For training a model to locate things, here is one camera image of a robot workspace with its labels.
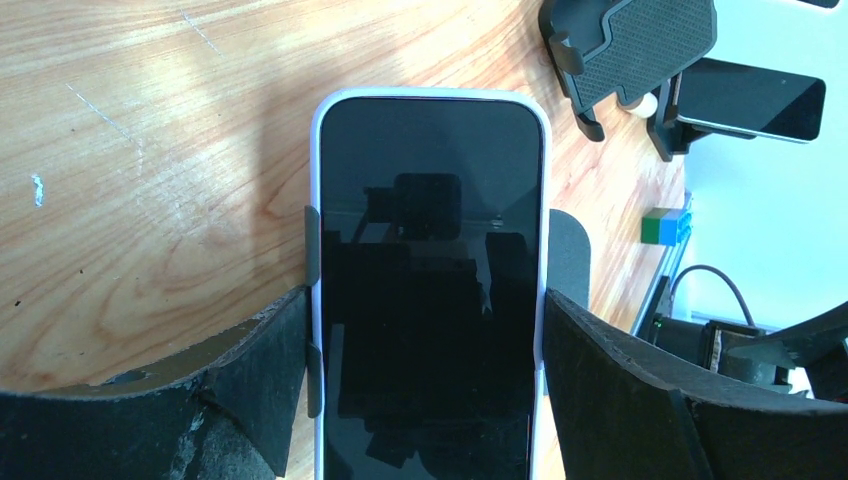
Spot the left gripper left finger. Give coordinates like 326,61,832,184
1,287,310,479

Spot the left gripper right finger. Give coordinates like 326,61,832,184
543,289,847,479

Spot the phone with lavender case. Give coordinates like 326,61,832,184
306,87,551,479

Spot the round black phone stand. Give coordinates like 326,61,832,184
304,205,591,419

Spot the phone with white edge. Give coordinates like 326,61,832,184
672,58,827,143

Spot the black clamp phone holder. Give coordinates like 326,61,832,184
538,0,717,142

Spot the blue lego brick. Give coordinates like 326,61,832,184
640,208,692,246

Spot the small wooden cylinder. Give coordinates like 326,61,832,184
622,93,658,119

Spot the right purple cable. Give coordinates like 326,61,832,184
669,264,760,329

